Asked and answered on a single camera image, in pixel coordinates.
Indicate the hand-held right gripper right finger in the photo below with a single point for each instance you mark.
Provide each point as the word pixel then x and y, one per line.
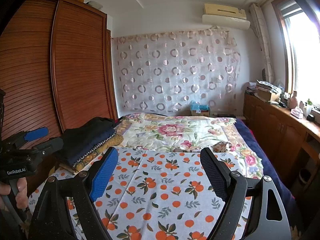
pixel 215 177

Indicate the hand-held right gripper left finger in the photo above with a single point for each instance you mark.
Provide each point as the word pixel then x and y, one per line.
pixel 103 177

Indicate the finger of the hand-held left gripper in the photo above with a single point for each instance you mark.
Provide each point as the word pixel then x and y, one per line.
pixel 36 133
pixel 48 145

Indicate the person's left hand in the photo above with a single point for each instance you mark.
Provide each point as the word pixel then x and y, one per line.
pixel 22 192

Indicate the small patterned cloth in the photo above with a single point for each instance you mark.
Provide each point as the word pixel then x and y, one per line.
pixel 222 147

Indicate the navy blue blanket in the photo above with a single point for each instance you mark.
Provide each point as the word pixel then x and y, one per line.
pixel 265 160

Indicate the orange fruit print bed sheet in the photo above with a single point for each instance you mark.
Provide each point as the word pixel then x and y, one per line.
pixel 162 192

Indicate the floral quilt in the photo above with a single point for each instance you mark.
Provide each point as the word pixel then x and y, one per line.
pixel 172 130

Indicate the cardboard box with blue cloth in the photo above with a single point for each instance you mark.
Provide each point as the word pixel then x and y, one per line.
pixel 200 110

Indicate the wooden sideboard cabinet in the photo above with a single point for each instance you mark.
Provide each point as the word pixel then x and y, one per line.
pixel 272 125

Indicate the wooden slatted wardrobe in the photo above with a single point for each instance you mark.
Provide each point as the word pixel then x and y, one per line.
pixel 80 67

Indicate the dark waste bin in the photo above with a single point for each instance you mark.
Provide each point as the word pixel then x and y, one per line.
pixel 305 177

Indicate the brown cardboard box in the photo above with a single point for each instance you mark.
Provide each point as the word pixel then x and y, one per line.
pixel 267 95

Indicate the pink tissue pack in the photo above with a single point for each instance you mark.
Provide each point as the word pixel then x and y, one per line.
pixel 297 112

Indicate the stack of papers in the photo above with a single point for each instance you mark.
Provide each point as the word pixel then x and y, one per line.
pixel 266 84

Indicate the pink bottle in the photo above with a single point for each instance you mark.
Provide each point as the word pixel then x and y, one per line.
pixel 292 101

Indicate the sheer circle-pattern curtain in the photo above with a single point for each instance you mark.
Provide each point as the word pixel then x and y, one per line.
pixel 175 72

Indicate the small black box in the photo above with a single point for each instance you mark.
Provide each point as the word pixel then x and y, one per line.
pixel 311 117

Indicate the green capped bottle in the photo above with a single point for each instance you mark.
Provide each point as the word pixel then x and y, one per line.
pixel 309 107

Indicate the white patterned window curtain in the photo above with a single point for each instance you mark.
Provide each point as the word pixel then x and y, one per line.
pixel 262 40

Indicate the wooden framed window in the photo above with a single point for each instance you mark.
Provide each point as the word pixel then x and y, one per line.
pixel 305 62

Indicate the wall air conditioner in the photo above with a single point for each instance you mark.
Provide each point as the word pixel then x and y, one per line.
pixel 225 17

